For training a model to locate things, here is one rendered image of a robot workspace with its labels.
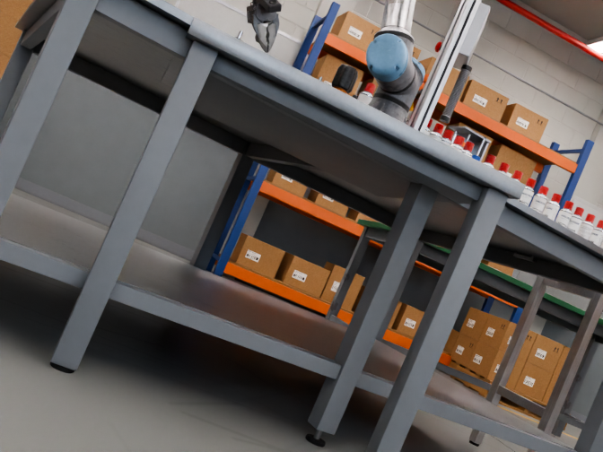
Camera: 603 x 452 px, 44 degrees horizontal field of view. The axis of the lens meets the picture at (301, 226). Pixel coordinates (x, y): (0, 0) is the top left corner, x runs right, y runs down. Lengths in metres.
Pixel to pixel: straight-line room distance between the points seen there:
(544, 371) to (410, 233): 4.64
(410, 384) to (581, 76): 6.80
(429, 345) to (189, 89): 0.85
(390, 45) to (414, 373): 0.89
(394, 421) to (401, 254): 0.44
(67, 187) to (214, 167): 1.31
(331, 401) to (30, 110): 1.04
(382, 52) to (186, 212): 4.99
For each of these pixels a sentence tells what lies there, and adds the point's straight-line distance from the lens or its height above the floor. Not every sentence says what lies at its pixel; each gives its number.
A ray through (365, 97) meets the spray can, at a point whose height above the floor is 1.03.
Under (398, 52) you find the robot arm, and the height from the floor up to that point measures 1.06.
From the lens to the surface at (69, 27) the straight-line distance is 1.70.
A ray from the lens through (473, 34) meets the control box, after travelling 2.67.
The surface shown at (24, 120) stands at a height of 0.47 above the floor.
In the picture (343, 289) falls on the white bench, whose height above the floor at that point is 0.37.
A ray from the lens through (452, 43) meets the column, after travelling 2.63.
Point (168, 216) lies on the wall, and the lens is 6.95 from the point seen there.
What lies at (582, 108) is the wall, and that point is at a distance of 8.45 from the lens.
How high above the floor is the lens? 0.44
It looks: 2 degrees up
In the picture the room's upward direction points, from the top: 24 degrees clockwise
